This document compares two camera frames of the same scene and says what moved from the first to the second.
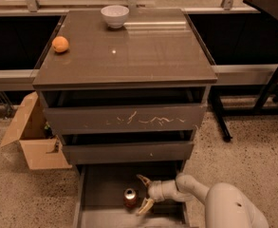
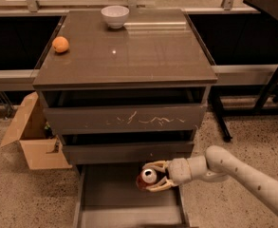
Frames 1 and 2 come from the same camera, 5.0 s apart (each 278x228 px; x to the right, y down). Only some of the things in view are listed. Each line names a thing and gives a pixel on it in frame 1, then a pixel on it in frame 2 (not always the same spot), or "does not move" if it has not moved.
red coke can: (130, 198) to (146, 178)
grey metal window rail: (10, 80) does not move
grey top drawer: (114, 119) does not move
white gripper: (155, 190) to (177, 171)
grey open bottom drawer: (100, 191) does not move
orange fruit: (60, 44) does not move
